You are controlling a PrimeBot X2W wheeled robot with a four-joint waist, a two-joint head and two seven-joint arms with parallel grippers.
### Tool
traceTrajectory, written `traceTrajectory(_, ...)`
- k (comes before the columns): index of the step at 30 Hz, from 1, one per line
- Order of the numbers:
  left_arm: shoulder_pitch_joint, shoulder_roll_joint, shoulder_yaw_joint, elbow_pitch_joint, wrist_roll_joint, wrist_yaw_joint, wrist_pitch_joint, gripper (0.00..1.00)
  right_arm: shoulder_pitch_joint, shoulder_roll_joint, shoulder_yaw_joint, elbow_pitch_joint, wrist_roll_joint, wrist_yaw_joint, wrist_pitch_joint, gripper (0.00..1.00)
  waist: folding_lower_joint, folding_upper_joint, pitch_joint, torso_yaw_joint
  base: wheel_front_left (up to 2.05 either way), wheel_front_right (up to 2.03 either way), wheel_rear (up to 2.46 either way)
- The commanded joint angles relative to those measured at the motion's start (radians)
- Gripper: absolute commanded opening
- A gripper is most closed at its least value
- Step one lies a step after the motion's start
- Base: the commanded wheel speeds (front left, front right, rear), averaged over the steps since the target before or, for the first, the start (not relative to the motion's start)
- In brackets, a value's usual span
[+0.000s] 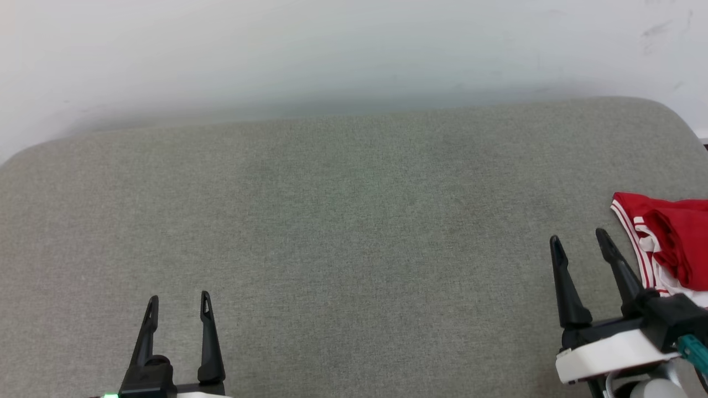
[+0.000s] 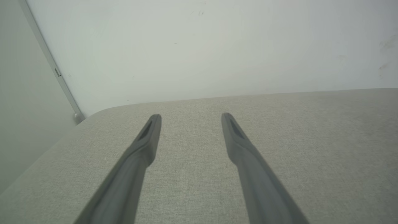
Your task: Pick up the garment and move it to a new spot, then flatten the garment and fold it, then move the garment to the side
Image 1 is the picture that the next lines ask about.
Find grey fabric sofa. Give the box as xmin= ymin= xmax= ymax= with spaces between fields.
xmin=0 ymin=96 xmax=708 ymax=398

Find red basketball jersey white sleeves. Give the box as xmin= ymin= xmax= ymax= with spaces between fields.
xmin=610 ymin=191 xmax=708 ymax=308

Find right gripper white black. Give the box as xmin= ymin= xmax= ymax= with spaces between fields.
xmin=549 ymin=227 xmax=681 ymax=385

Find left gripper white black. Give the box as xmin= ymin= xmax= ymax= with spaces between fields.
xmin=129 ymin=291 xmax=233 ymax=398

